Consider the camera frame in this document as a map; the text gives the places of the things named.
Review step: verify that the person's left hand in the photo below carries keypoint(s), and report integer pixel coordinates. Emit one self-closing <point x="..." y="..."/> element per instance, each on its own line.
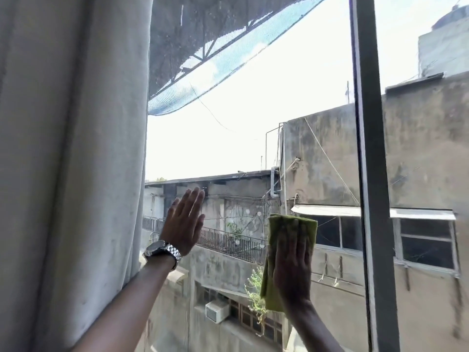
<point x="182" y="227"/>

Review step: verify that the person's right hand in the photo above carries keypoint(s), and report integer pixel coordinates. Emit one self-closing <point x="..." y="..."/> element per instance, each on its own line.
<point x="293" y="267"/>

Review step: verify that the person's left thumb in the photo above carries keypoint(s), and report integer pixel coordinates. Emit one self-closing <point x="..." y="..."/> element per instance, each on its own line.
<point x="200" y="225"/>

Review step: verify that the person's right fingers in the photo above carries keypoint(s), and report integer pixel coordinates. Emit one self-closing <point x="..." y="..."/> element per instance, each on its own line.
<point x="295" y="236"/>

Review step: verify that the green cleaning cloth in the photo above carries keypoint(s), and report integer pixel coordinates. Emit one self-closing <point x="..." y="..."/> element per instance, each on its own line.
<point x="275" y="225"/>

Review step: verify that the person's right forearm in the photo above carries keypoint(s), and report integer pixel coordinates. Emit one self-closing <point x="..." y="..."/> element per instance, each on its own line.
<point x="311" y="329"/>

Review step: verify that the person's left forearm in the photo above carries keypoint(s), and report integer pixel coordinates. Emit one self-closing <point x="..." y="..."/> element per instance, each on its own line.
<point x="128" y="307"/>

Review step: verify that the black metal balcony railing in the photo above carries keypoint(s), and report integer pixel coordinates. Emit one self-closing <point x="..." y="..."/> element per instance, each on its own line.
<point x="231" y="243"/>

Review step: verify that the dark building window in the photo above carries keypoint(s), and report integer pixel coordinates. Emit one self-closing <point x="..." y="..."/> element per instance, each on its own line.
<point x="335" y="232"/>

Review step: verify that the low grey roofed building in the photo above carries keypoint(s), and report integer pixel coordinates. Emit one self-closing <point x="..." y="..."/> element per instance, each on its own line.
<point x="227" y="194"/>

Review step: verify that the white window awning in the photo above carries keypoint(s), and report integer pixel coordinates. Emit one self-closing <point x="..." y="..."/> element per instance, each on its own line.
<point x="329" y="210"/>

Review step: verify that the silver metal wristwatch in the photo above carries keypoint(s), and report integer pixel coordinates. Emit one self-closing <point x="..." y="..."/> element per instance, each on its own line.
<point x="163" y="251"/>

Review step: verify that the white drain pipe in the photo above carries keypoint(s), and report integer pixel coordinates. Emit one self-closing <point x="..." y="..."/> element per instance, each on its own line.
<point x="274" y="181"/>

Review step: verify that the white air conditioner unit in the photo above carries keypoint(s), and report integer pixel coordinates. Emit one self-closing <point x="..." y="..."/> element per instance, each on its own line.
<point x="217" y="311"/>

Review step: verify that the white-framed building window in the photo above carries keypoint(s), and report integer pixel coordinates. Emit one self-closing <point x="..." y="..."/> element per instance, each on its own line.
<point x="427" y="245"/>

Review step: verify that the grey-white curtain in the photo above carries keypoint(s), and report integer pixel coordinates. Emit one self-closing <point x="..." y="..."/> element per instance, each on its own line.
<point x="73" y="161"/>

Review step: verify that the tall grey concrete building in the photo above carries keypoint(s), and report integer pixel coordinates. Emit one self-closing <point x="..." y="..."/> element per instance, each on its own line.
<point x="425" y="150"/>

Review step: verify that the blue shade net canopy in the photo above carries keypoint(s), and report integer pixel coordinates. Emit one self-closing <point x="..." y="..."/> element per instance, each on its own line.
<point x="205" y="43"/>

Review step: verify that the green wall plant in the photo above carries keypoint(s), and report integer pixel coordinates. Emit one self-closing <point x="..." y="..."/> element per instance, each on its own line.
<point x="256" y="293"/>

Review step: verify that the dark window frame bar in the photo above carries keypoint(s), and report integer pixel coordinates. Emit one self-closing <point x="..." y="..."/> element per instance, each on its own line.
<point x="373" y="179"/>

